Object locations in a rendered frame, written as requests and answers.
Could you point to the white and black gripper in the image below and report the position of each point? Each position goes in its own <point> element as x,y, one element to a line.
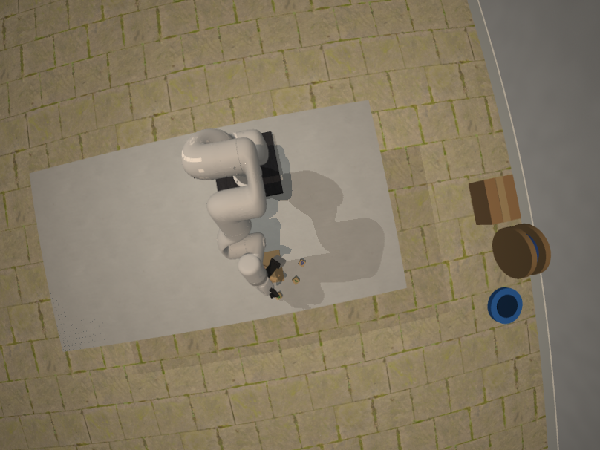
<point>267,287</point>

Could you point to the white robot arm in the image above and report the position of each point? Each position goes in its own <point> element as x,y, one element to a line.
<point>228,208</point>

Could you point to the brown flat mat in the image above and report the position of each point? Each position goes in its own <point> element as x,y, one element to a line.
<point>278,275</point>

